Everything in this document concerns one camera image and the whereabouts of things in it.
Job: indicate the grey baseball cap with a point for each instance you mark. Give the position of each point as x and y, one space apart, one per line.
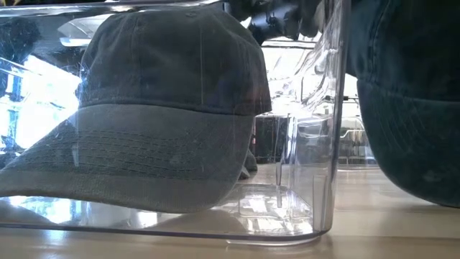
161 72

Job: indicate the dark green baseball cap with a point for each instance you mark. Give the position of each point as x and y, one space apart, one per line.
413 108

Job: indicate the clear plastic bin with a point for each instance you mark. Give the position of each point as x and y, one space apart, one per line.
323 180
350 144

